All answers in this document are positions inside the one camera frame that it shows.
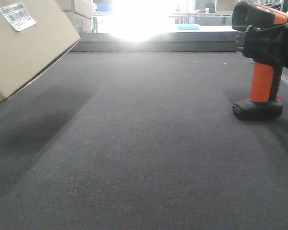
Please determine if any orange black barcode scanner gun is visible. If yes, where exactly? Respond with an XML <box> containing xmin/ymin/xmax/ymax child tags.
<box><xmin>232</xmin><ymin>1</ymin><xmax>288</xmax><ymax>120</ymax></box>

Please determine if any brown cardboard package box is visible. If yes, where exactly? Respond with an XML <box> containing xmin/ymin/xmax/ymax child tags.
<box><xmin>0</xmin><ymin>0</ymin><xmax>80</xmax><ymax>103</ymax></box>

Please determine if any white barcode label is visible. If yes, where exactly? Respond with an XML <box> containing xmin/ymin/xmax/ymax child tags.
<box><xmin>0</xmin><ymin>2</ymin><xmax>36</xmax><ymax>32</ymax></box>

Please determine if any lower stacked cardboard box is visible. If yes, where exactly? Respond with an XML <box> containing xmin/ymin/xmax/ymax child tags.
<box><xmin>64</xmin><ymin>11</ymin><xmax>92</xmax><ymax>33</ymax></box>

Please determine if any stacked cardboard box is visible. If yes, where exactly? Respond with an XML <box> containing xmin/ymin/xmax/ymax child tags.
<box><xmin>56</xmin><ymin>0</ymin><xmax>92</xmax><ymax>19</ymax></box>
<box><xmin>64</xmin><ymin>11</ymin><xmax>92</xmax><ymax>33</ymax></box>

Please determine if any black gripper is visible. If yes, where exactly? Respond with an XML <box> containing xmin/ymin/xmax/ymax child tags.
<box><xmin>237</xmin><ymin>23</ymin><xmax>288</xmax><ymax>69</ymax></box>

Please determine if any blue flat tray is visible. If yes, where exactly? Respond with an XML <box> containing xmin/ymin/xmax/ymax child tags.
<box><xmin>176</xmin><ymin>24</ymin><xmax>201</xmax><ymax>30</ymax></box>

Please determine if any upper stacked cardboard box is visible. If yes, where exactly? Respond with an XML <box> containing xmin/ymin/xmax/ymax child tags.
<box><xmin>56</xmin><ymin>0</ymin><xmax>92</xmax><ymax>19</ymax></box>

